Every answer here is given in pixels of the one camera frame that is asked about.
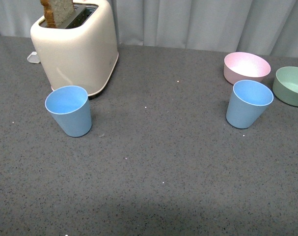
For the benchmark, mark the blue cup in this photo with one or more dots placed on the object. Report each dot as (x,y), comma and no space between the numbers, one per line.
(70,108)
(248,101)

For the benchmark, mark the cream white toaster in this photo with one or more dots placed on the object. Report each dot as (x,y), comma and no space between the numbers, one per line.
(85,53)

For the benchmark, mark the pink bowl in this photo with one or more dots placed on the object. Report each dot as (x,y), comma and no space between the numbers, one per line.
(245,66)

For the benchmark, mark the white toaster lever knob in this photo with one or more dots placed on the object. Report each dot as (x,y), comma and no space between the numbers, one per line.
(33,58)

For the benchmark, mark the slice of toast bread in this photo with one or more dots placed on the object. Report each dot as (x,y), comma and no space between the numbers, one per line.
(56,12)

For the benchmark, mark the green bowl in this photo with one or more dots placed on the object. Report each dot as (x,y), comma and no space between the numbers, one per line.
(285,86)

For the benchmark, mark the grey curtain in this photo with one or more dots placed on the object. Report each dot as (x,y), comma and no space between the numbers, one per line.
(265,27)

